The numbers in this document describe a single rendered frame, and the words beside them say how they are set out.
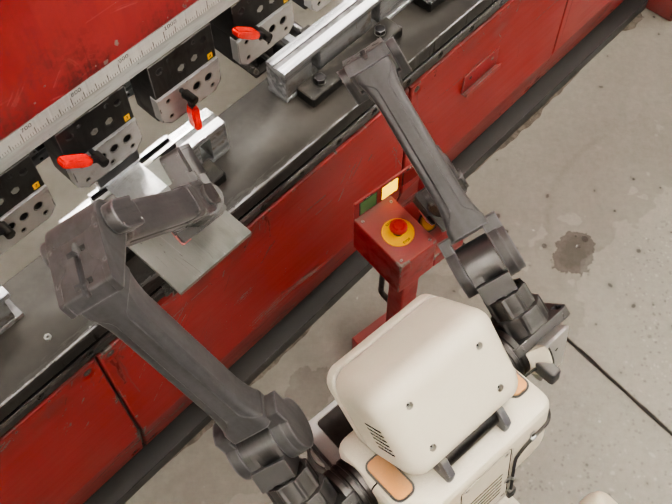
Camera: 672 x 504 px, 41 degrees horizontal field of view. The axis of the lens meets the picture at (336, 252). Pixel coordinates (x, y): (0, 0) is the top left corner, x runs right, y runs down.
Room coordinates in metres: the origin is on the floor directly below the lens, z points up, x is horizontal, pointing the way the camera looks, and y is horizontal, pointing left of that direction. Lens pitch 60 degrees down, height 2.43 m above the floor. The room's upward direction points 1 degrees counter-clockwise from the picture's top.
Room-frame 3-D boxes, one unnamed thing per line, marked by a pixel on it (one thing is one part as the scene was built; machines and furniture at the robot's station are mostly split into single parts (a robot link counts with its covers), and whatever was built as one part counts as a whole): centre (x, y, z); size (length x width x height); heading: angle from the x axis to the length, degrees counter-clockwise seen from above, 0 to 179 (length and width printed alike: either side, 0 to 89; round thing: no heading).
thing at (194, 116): (1.08, 0.27, 1.12); 0.04 x 0.02 x 0.10; 46
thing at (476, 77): (1.64, -0.41, 0.58); 0.15 x 0.02 x 0.07; 136
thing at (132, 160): (1.02, 0.42, 1.05); 0.10 x 0.02 x 0.10; 136
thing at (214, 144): (1.06, 0.38, 0.92); 0.39 x 0.06 x 0.10; 136
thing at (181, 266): (0.91, 0.32, 1.00); 0.26 x 0.18 x 0.01; 46
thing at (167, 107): (1.14, 0.30, 1.18); 0.15 x 0.09 x 0.17; 136
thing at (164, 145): (1.04, 0.40, 0.98); 0.20 x 0.03 x 0.03; 136
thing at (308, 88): (1.41, -0.04, 0.89); 0.30 x 0.05 x 0.03; 136
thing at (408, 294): (1.05, -0.17, 0.39); 0.05 x 0.05 x 0.54; 38
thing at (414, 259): (1.05, -0.17, 0.75); 0.20 x 0.16 x 0.18; 128
